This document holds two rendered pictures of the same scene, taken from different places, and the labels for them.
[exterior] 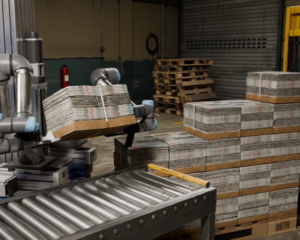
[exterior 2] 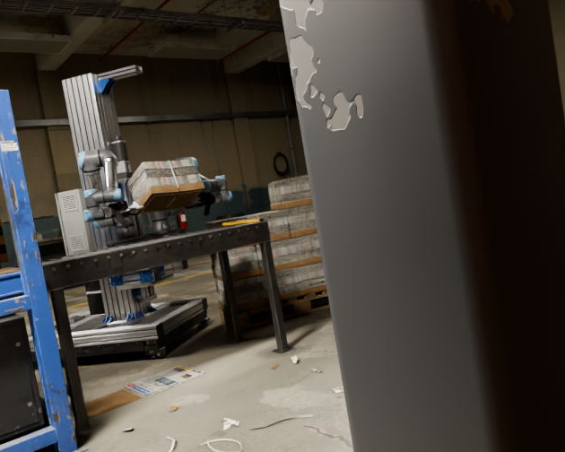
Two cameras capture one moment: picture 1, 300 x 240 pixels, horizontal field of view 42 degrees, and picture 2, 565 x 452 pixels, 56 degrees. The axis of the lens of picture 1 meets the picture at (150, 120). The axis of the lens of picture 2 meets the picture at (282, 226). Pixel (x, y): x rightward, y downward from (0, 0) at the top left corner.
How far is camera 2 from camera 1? 1.64 m
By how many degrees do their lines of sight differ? 8
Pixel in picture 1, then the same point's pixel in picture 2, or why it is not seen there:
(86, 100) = (159, 171)
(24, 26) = (109, 133)
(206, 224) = (264, 249)
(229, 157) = (311, 223)
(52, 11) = (156, 144)
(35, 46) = (120, 147)
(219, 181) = (306, 247)
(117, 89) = (185, 162)
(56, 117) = (138, 190)
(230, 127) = (307, 195)
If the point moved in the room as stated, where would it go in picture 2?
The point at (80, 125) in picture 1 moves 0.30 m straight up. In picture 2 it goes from (155, 189) to (146, 141)
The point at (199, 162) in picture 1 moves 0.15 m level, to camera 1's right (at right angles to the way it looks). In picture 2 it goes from (282, 230) to (301, 226)
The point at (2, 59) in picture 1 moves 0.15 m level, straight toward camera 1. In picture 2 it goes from (91, 153) to (91, 150)
